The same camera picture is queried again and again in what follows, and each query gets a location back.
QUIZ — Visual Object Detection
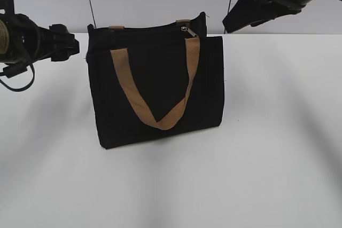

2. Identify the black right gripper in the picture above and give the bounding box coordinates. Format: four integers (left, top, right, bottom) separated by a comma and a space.
222, 0, 302, 33

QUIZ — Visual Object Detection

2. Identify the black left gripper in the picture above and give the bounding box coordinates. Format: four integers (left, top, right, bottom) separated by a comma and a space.
1, 14, 80, 64

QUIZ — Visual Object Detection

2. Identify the silver zipper pull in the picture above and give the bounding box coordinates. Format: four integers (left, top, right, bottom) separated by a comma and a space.
181, 26, 198, 37

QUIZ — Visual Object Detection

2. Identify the black tote bag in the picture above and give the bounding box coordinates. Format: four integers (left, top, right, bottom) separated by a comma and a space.
86, 12, 224, 149

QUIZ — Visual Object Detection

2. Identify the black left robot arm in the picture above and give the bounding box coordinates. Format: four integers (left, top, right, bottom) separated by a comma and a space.
1, 0, 80, 64

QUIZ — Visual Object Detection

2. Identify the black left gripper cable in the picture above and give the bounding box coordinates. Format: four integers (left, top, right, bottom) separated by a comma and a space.
0, 62, 36, 91

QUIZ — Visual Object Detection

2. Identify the tan front bag handle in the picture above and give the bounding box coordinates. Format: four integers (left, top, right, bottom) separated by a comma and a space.
110, 37, 200, 130

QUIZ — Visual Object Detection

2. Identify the tan bag handle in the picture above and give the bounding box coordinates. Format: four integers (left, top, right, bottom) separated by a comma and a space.
109, 19, 191, 31
110, 37, 200, 130

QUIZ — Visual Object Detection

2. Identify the tan rear bag handle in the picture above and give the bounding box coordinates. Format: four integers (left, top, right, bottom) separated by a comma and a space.
109, 19, 191, 31

